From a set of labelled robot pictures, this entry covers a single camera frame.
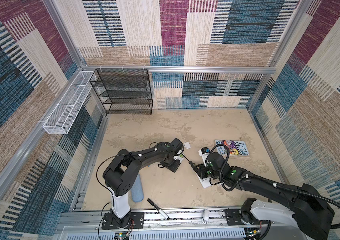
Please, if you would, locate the white wire mesh basket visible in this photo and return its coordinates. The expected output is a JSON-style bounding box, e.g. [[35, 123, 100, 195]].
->
[[43, 71, 95, 135]]

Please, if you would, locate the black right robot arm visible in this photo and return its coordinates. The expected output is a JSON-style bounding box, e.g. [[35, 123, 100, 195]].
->
[[190, 153, 340, 240]]

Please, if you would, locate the black wire mesh shelf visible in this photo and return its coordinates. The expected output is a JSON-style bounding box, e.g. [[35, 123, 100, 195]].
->
[[90, 69, 154, 115]]

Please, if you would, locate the white cylinder on rail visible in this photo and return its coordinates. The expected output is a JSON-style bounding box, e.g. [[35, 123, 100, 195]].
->
[[202, 209, 210, 225]]

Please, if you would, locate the aluminium front rail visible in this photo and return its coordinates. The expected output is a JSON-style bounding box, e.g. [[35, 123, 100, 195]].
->
[[58, 205, 309, 232]]

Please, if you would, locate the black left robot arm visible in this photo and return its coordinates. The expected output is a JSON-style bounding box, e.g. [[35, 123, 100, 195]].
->
[[102, 138, 184, 228]]

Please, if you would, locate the black yellow screwdriver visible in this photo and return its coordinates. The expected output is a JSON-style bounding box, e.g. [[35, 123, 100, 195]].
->
[[183, 155, 197, 169]]

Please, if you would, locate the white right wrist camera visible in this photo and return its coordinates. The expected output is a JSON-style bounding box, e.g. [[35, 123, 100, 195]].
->
[[198, 147, 210, 166]]

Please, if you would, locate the white remote with red buttons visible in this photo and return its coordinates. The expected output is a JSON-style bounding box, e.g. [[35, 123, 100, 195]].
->
[[174, 154, 185, 163]]

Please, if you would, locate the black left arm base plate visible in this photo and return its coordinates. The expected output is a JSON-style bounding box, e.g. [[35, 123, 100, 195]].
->
[[101, 211, 145, 230]]

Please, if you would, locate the black marker pen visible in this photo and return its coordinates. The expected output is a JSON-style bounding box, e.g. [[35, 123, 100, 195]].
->
[[147, 198, 171, 221]]

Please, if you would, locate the black corrugated cable conduit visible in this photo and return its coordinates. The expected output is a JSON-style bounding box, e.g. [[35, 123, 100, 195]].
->
[[205, 143, 340, 230]]

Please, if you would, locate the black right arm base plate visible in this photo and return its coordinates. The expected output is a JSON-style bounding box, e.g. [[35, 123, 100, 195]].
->
[[222, 209, 269, 226]]

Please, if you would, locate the colourful magazine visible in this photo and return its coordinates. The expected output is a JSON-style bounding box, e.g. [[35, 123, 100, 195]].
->
[[215, 140, 250, 156]]

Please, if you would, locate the white battery cover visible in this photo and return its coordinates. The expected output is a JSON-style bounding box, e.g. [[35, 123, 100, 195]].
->
[[184, 142, 191, 149]]

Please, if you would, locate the white air conditioner remote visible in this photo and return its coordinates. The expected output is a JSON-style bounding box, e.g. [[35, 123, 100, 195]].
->
[[198, 177, 212, 189]]

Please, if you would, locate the blue grey glasses case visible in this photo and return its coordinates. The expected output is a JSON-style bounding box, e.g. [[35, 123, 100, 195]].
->
[[131, 174, 144, 203]]

